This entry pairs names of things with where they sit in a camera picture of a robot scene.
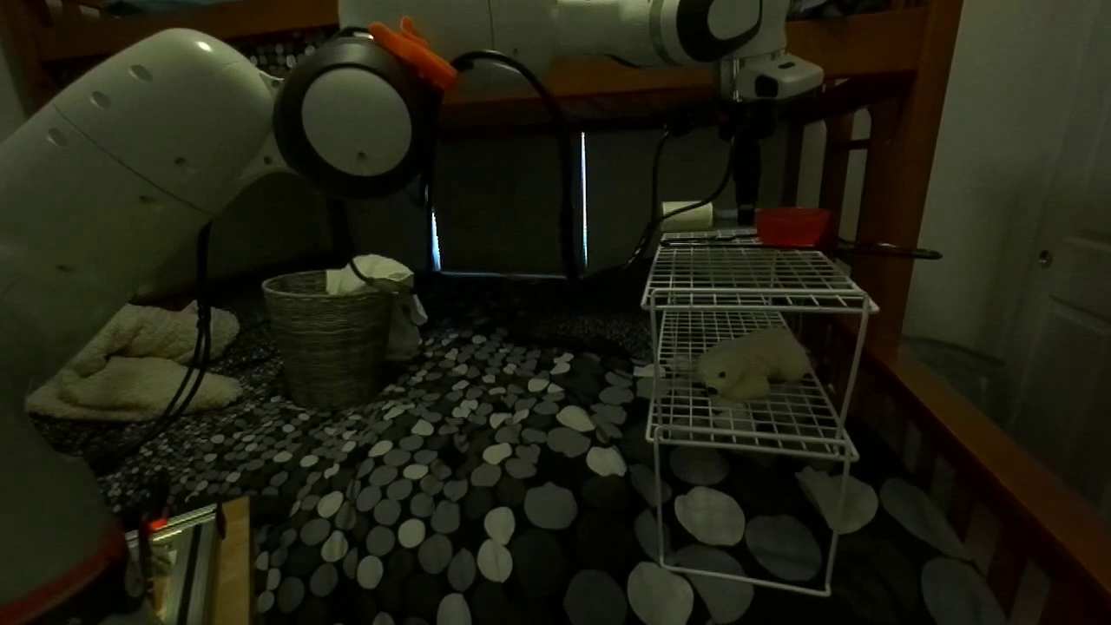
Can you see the white cloth in basket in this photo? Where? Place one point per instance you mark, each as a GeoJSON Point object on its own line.
{"type": "Point", "coordinates": [383, 274]}

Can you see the black pebble-print bedspread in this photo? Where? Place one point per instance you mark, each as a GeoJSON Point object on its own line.
{"type": "Point", "coordinates": [486, 487]}

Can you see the green translucent box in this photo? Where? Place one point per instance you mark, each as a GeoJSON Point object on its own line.
{"type": "Point", "coordinates": [176, 559]}

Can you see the white crumpled towel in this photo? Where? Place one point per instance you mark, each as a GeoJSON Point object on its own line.
{"type": "Point", "coordinates": [149, 370]}

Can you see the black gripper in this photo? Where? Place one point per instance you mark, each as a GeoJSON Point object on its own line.
{"type": "Point", "coordinates": [746, 162]}

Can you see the white plush toy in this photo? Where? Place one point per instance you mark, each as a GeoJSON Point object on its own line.
{"type": "Point", "coordinates": [752, 362]}

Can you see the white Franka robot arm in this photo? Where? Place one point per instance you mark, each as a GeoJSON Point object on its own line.
{"type": "Point", "coordinates": [127, 196]}

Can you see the orange plastic clip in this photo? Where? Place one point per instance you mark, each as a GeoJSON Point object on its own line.
{"type": "Point", "coordinates": [413, 52]}

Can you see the white room door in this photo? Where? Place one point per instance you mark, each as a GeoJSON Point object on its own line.
{"type": "Point", "coordinates": [1072, 291]}

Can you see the wooden bunk bed frame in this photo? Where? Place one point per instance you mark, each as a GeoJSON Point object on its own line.
{"type": "Point", "coordinates": [913, 152]}

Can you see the red bowl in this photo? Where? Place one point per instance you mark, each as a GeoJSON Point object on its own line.
{"type": "Point", "coordinates": [791, 227]}

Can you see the dark window blind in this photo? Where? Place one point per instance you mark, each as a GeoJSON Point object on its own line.
{"type": "Point", "coordinates": [509, 211]}

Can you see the grey woven basket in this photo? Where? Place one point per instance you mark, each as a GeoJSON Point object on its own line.
{"type": "Point", "coordinates": [329, 343]}

